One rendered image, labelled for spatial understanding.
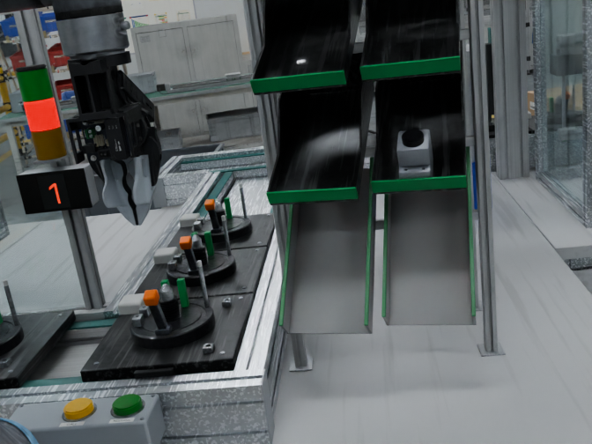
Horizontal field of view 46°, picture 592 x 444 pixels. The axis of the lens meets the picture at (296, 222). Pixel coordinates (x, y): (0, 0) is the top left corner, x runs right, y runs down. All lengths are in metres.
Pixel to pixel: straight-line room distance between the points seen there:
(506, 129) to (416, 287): 1.19
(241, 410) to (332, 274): 0.25
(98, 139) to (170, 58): 7.60
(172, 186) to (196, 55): 6.12
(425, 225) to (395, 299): 0.13
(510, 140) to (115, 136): 1.56
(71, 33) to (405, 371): 0.73
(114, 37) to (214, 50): 7.58
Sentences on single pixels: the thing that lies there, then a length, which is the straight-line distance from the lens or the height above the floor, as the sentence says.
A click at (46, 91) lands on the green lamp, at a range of 1.24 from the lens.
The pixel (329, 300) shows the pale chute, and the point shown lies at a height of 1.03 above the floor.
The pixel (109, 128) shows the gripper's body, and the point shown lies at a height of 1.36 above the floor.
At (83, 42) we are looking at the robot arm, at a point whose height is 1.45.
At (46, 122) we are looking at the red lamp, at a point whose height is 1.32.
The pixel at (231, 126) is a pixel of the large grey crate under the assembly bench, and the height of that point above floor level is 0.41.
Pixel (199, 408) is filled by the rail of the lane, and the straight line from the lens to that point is 1.04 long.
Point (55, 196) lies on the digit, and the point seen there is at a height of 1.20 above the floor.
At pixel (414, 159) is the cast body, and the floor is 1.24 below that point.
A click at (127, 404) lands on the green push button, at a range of 1.00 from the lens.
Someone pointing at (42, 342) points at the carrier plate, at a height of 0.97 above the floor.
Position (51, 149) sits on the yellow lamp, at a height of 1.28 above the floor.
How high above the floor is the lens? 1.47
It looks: 18 degrees down
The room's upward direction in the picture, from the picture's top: 8 degrees counter-clockwise
